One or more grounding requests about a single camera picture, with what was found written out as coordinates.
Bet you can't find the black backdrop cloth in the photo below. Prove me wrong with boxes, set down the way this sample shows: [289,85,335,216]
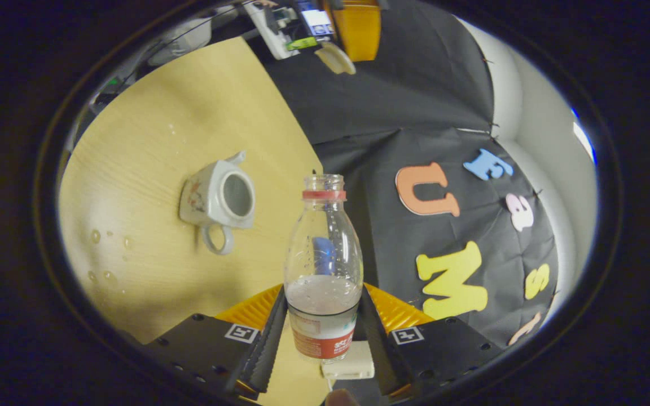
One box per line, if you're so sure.
[260,0,560,347]

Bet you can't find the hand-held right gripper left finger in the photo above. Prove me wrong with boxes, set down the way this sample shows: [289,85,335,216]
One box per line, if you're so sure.
[143,284,289,402]

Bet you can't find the white teacup lid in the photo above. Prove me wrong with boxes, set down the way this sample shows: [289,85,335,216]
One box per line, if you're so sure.
[315,41,357,76]

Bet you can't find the computer monitor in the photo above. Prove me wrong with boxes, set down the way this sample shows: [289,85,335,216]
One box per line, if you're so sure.
[297,0,335,37]

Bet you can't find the white toaster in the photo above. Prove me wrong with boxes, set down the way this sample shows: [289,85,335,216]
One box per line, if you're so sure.
[320,340,375,379]

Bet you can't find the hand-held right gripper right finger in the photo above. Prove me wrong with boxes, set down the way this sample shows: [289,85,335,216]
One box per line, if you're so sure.
[357,284,505,398]

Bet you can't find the clear plastic water bottle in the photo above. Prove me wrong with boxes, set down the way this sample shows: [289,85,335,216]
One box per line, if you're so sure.
[284,174,364,363]

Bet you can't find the ceiling light panel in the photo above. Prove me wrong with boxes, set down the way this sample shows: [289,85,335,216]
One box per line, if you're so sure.
[570,107,596,165]

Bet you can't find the white ceramic teacup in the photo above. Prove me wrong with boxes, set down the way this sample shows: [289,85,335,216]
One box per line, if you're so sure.
[178,150,256,255]

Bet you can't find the white stand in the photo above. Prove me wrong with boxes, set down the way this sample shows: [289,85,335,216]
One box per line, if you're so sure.
[244,2,293,61]

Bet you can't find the grey rounded object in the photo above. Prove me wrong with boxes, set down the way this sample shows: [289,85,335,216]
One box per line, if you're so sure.
[147,17,214,67]

